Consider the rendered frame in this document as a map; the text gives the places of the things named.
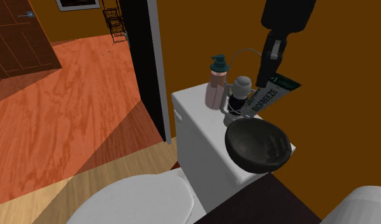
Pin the brown panelled door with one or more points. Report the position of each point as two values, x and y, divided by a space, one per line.
16 46

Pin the grey framed wall picture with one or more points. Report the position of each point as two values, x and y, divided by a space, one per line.
78 3

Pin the black door with grey edge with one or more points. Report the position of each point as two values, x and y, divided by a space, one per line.
140 62

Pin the pink soap dispenser teal pump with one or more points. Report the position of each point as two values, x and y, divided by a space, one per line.
214 90

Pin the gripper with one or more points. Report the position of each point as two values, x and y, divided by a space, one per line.
288 14

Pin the black bowl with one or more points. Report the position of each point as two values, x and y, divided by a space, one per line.
258 145

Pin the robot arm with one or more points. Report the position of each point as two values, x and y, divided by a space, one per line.
361 208

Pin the white toilet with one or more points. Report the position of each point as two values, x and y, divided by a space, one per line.
203 161

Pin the dark robot stand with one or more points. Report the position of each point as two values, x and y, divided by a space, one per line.
262 204

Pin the white tube with green end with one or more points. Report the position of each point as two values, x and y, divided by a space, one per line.
265 99

